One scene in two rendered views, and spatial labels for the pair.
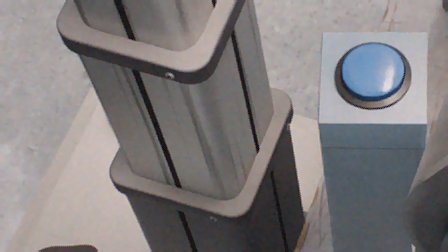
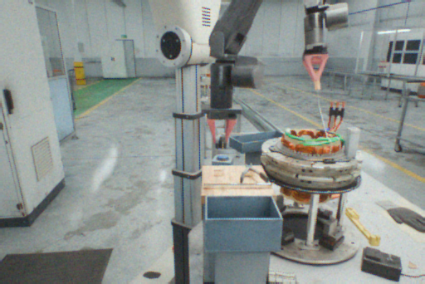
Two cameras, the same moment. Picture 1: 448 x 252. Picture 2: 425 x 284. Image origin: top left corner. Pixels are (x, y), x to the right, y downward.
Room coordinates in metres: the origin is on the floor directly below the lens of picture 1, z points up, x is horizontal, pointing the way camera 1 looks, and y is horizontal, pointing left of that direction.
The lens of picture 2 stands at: (-0.60, -0.07, 1.41)
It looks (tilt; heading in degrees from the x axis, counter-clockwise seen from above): 18 degrees down; 3
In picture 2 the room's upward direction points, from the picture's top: straight up
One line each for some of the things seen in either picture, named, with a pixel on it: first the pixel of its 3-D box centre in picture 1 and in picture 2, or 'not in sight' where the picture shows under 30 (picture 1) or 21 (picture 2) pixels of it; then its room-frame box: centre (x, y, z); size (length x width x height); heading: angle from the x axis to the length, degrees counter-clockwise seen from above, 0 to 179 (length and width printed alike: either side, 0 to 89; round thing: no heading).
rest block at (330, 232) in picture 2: not in sight; (334, 229); (0.24, -0.43, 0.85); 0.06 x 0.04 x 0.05; 136
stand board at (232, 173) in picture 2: not in sight; (234, 182); (0.15, -0.10, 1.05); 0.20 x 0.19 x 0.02; 4
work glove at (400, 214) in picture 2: not in sight; (405, 214); (0.44, -0.79, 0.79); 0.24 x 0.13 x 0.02; 9
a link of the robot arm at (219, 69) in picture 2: not in sight; (223, 75); (0.12, -0.06, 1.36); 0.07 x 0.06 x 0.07; 62
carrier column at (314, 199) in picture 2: not in sight; (311, 218); (0.21, -0.35, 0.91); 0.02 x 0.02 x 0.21
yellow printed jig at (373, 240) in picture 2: not in sight; (360, 222); (0.36, -0.58, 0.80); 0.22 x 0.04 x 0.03; 2
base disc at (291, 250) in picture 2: not in sight; (301, 225); (0.33, -0.36, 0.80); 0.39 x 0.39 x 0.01
